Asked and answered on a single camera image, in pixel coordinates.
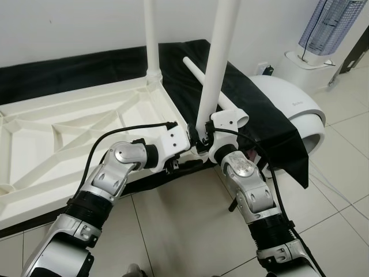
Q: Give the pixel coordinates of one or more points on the white plastic table top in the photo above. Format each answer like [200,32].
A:
[57,161]

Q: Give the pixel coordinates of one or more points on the white plastic table leg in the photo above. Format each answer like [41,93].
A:
[152,34]
[218,57]
[233,111]

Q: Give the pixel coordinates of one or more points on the black table cloth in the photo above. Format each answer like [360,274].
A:
[271,127]

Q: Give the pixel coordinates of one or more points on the pink slipper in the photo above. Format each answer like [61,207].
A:
[253,156]

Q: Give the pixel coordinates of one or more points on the white round object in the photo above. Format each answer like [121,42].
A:
[294,104]

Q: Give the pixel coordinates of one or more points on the white wall socket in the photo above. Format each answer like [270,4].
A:
[265,69]

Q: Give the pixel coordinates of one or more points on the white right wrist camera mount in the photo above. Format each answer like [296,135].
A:
[222,130]

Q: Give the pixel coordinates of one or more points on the grey left robot foot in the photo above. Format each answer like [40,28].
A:
[134,271]

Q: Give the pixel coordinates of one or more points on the dark brown wooden bar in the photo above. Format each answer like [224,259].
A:
[357,49]

